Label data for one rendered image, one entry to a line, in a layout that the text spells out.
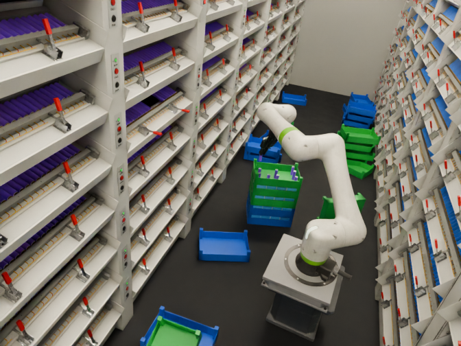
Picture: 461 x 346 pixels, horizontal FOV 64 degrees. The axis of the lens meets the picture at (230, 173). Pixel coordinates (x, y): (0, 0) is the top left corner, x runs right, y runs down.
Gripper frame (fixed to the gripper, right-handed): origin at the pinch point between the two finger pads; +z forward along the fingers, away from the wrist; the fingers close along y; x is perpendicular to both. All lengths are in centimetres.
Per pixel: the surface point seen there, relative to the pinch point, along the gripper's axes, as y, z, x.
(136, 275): -97, 15, -48
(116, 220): -109, -38, -41
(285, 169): 17.5, 11.8, -10.6
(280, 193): 3.9, 11.6, -26.8
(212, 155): -20.7, 26.3, 19.8
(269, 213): 0.1, 27.7, -31.9
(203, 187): -30, 41, 4
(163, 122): -80, -50, -7
